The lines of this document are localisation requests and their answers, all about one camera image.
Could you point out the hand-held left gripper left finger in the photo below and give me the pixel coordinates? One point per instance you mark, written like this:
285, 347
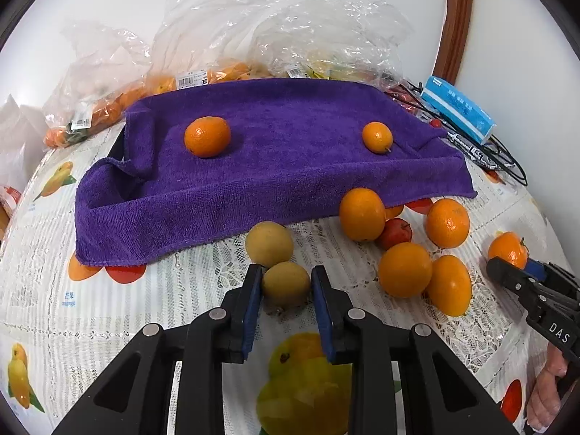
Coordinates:
252, 312

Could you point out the grey patterned pouch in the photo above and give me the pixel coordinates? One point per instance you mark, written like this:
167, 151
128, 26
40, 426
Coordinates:
471, 149

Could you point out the purple towel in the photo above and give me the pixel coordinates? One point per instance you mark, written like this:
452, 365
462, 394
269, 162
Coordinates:
281, 167

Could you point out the white plastic bag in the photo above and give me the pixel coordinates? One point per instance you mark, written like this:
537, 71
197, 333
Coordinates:
16, 136

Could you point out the tiny red fruit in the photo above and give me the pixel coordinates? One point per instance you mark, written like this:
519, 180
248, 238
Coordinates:
436, 123

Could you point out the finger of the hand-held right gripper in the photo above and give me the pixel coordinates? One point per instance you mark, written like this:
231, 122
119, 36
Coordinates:
557, 281
510, 276

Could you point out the small orange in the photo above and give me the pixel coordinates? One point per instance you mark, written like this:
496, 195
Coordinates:
377, 137

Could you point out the wooden door frame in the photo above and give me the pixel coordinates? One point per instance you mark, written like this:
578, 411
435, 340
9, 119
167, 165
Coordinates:
455, 22

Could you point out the plastic bag of small oranges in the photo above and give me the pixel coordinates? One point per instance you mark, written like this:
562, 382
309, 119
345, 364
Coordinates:
99, 99

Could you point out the yellow-green round fruit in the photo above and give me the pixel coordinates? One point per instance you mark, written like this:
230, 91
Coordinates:
269, 243
286, 284

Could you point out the clear plastic bag of oranges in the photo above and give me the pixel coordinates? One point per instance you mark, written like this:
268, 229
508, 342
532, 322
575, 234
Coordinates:
204, 40

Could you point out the orange with stem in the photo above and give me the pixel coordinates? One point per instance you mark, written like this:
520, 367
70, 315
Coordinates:
507, 247

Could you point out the oval orange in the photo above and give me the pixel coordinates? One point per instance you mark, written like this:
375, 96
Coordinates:
451, 286

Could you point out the clear plastic bag yellow contents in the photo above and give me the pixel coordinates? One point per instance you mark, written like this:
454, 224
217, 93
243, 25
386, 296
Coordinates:
326, 40

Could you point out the person's right hand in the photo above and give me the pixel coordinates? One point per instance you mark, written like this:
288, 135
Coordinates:
546, 394

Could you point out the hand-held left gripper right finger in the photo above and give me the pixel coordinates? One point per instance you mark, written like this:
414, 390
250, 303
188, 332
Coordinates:
322, 312

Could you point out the bag of red fruits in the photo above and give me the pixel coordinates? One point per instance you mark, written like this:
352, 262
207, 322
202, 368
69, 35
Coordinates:
408, 99

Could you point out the small red apple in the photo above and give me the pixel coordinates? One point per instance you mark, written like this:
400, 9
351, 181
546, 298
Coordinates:
399, 233

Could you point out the blue tissue pack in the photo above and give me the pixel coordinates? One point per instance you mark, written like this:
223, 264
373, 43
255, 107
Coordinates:
457, 106

